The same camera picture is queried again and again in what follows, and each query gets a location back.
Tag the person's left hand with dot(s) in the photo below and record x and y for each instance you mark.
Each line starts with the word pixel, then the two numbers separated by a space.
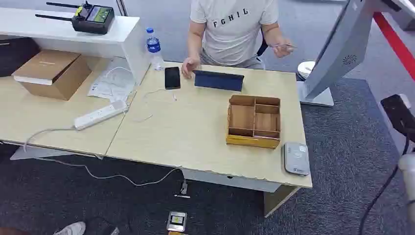
pixel 282 49

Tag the person's right hand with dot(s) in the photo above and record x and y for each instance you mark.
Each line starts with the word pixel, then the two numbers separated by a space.
pixel 189 66

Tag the black smartphone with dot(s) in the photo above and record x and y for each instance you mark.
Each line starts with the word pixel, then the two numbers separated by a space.
pixel 172 78

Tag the round white object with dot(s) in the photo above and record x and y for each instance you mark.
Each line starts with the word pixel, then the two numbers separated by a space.
pixel 304 69

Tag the dark blue tablet case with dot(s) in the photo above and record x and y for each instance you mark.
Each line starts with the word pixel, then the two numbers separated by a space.
pixel 219 81

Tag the clear water bottle blue cap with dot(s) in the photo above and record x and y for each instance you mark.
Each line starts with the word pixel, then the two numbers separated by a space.
pixel 154 47

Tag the person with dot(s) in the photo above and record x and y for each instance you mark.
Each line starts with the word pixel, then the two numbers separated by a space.
pixel 230 35

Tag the white monitor stand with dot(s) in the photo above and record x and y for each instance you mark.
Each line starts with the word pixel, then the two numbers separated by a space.
pixel 340 48

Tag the pale wooden desk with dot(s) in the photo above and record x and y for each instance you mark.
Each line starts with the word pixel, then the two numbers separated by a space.
pixel 48 120
pixel 188 129

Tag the wooden compartment box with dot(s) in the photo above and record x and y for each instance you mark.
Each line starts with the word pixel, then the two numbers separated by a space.
pixel 241 117

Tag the white paper sheets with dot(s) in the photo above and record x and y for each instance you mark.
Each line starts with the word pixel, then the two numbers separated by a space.
pixel 112 82

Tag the white power strip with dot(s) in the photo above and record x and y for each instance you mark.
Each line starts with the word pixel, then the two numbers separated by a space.
pixel 100 115

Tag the black remote controller with antennas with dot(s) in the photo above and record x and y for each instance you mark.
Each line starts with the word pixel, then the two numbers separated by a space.
pixel 92 19

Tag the grey flat device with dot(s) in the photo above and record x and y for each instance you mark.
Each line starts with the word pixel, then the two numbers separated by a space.
pixel 296 159

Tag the grey floor plug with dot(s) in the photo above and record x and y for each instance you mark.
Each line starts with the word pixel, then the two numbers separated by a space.
pixel 183 189

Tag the white desk shelf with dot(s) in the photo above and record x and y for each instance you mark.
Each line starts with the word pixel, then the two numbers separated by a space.
pixel 64 30

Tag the brown cardboard box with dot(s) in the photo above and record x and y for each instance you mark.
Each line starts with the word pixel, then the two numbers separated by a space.
pixel 52 74

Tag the silver floor socket box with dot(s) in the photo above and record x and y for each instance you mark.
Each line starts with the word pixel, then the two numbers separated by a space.
pixel 176 221

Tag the black bag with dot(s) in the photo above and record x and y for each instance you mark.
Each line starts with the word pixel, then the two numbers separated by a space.
pixel 14 55

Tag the white shoe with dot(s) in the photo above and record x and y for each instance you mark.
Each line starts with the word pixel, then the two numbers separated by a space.
pixel 71 229

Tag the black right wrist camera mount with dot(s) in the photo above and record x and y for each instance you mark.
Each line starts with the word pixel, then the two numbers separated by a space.
pixel 397 113

